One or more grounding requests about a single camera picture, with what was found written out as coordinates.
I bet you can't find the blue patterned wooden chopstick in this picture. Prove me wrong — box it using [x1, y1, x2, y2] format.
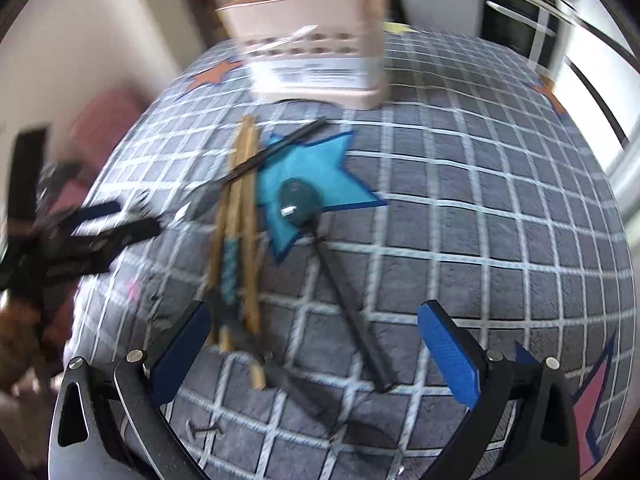
[219, 179, 243, 351]

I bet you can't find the beige utensil holder caddy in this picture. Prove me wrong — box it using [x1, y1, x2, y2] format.
[218, 0, 390, 110]

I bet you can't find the black handled metal spoon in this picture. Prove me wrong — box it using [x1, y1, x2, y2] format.
[278, 179, 396, 392]

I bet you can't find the pink plastic stool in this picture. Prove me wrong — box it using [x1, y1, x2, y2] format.
[55, 87, 144, 209]

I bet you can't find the black built-in oven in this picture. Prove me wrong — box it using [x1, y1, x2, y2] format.
[480, 0, 560, 70]

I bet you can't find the grey checkered tablecloth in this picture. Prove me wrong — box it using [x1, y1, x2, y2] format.
[89, 32, 636, 479]

